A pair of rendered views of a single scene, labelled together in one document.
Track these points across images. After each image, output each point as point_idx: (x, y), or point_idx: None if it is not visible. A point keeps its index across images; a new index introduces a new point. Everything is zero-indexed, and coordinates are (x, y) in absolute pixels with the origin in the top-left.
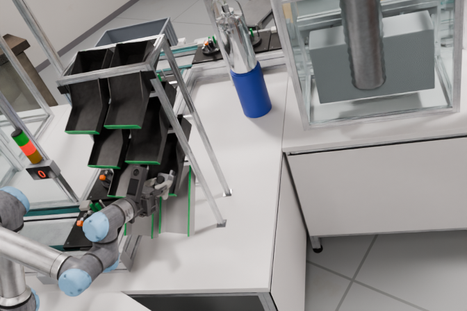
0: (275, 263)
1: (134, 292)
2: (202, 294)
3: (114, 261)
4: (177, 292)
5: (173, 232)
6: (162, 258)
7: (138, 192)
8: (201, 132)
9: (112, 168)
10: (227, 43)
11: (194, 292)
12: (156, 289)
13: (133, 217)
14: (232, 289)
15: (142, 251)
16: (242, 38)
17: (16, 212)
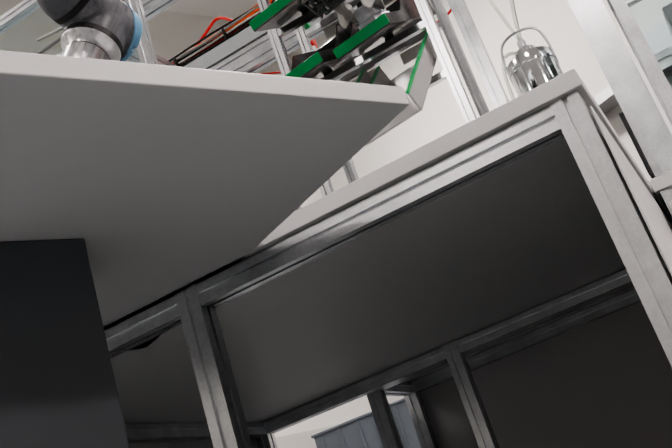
0: (614, 143)
1: (277, 229)
2: (429, 185)
3: None
4: (370, 185)
5: (381, 133)
6: None
7: None
8: (456, 49)
9: (286, 2)
10: (528, 86)
11: (408, 168)
12: (324, 196)
13: None
14: (493, 115)
15: None
16: (553, 74)
17: (119, 9)
